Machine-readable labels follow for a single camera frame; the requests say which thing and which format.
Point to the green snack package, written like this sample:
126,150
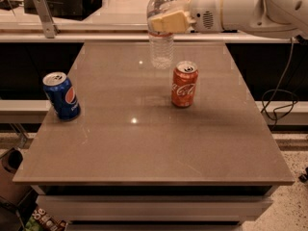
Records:
40,220

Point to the brown bin on floor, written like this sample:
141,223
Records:
12,195

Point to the left metal rail bracket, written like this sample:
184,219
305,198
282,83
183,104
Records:
49,28

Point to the orange coca-cola can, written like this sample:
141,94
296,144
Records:
184,80

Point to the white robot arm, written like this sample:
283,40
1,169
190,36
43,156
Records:
274,19

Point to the clear plastic water bottle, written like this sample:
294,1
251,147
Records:
161,44

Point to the grey table drawer unit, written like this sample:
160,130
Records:
232,210

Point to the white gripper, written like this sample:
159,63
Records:
205,10

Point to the blue pepsi can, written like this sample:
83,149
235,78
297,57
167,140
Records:
62,95

